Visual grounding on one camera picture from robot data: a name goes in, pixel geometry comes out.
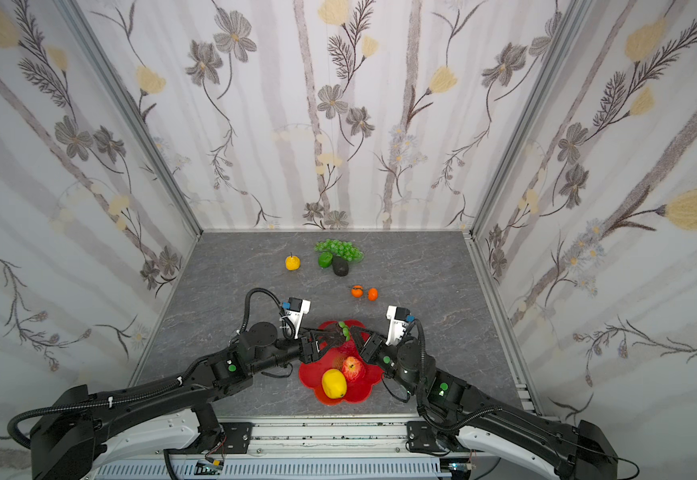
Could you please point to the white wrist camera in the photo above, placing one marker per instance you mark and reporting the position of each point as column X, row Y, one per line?
column 295, row 310
column 400, row 321

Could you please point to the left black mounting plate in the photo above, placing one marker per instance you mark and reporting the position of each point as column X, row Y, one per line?
column 227, row 438

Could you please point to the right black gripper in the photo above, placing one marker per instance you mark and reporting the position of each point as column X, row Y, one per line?
column 370, row 347

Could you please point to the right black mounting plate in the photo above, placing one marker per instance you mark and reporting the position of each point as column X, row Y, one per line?
column 423, row 439

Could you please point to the red flower-shaped fruit bowl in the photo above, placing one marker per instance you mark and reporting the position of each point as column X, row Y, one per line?
column 310, row 375

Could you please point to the yellow lemon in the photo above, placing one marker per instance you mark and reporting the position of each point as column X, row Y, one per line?
column 334, row 384

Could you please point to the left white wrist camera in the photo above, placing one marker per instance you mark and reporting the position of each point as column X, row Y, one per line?
column 295, row 310

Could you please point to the black mounting plate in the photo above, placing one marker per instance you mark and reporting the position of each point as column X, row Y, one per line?
column 227, row 438
column 423, row 439

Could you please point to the green lime fruit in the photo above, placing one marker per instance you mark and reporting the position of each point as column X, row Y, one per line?
column 325, row 259

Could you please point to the dark avocado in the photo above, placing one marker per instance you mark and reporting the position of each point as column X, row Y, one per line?
column 340, row 266

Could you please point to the white slotted cable duct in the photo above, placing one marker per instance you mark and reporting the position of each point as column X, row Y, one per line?
column 292, row 468

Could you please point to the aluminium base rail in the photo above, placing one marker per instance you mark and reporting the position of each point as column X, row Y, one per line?
column 138, row 456

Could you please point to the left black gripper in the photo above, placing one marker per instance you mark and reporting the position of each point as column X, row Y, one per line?
column 309, row 346

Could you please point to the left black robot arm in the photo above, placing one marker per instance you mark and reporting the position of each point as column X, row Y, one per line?
column 78, row 433

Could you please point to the green grape bunch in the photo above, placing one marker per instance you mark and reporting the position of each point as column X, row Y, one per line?
column 343, row 249

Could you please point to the red apple fruit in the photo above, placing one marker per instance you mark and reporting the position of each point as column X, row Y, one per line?
column 353, row 369

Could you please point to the plain orange tangerine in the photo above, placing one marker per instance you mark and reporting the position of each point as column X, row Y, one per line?
column 373, row 293

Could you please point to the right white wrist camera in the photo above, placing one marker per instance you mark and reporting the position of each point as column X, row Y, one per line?
column 400, row 321

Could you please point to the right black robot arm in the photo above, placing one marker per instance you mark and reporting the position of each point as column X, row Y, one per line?
column 461, row 413

